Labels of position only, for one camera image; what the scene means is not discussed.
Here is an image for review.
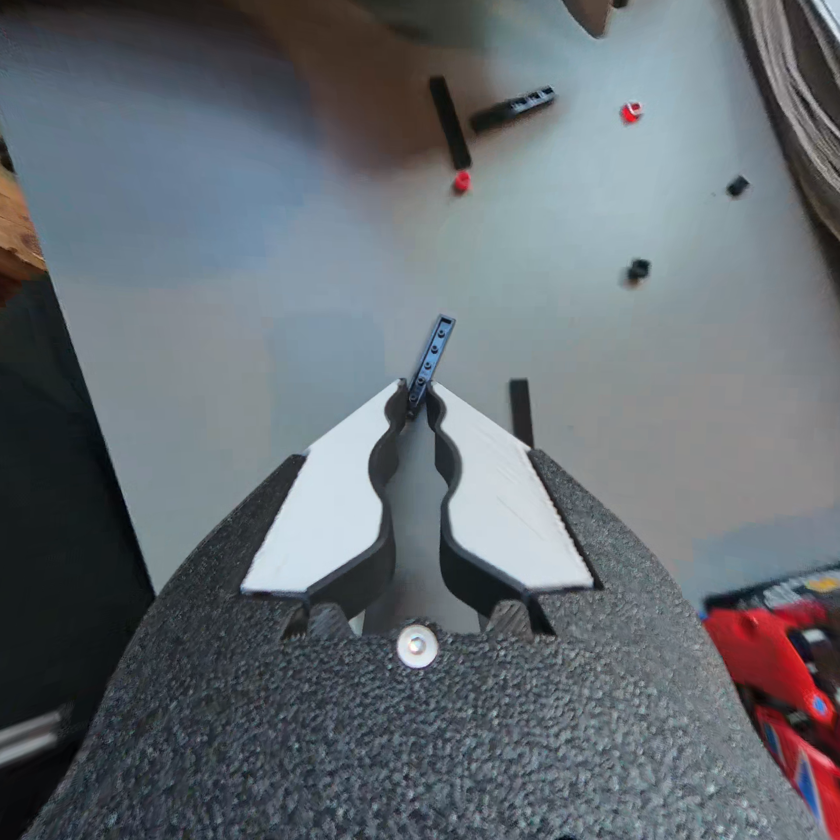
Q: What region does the grey desk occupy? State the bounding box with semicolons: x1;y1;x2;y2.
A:
0;0;840;614

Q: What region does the toy brick race car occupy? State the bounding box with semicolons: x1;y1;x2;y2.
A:
699;567;840;840

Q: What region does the toy car instruction booklet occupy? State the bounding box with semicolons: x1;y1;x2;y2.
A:
725;0;840;241

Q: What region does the long black brick plate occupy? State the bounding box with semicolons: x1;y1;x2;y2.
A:
469;84;558;135
428;75;474;171
405;314;456;421

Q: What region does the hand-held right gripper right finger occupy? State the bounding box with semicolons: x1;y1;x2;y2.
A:
425;381;595;635

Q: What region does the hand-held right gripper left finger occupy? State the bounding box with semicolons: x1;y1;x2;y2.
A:
240;378;410;614

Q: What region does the long black smooth tile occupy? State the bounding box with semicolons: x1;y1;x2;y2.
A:
508;378;536;450

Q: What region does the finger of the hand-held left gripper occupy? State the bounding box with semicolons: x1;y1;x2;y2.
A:
561;0;615;39

